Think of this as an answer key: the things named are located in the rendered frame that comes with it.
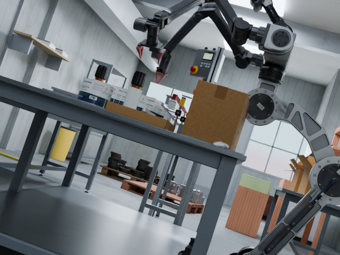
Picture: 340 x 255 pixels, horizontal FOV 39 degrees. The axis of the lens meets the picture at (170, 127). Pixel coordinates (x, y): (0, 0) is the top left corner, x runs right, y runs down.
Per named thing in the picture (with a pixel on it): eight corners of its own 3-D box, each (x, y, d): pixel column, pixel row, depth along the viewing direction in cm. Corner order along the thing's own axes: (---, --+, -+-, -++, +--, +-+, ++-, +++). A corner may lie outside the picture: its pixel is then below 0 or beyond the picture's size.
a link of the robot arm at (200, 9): (211, 5, 267) (216, -3, 274) (192, 14, 276) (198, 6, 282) (250, 67, 286) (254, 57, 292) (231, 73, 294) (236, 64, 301)
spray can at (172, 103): (161, 126, 279) (172, 93, 280) (169, 129, 278) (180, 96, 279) (160, 126, 274) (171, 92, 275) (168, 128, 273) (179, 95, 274)
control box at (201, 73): (197, 79, 324) (206, 53, 325) (216, 83, 313) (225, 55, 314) (188, 74, 317) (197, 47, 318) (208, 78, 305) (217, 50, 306)
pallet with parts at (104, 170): (165, 198, 830) (174, 171, 832) (95, 172, 858) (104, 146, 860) (174, 196, 922) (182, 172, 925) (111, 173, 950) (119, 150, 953)
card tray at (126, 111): (119, 118, 221) (122, 110, 221) (172, 135, 217) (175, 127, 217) (103, 109, 191) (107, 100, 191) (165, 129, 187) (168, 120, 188)
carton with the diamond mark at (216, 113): (190, 139, 250) (206, 91, 252) (234, 154, 245) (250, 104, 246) (180, 133, 221) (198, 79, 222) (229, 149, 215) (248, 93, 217)
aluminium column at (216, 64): (185, 145, 308) (218, 48, 311) (192, 147, 307) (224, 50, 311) (185, 145, 303) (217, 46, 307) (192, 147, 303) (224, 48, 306)
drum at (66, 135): (51, 156, 896) (61, 125, 899) (69, 162, 888) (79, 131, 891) (42, 155, 858) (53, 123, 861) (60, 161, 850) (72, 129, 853)
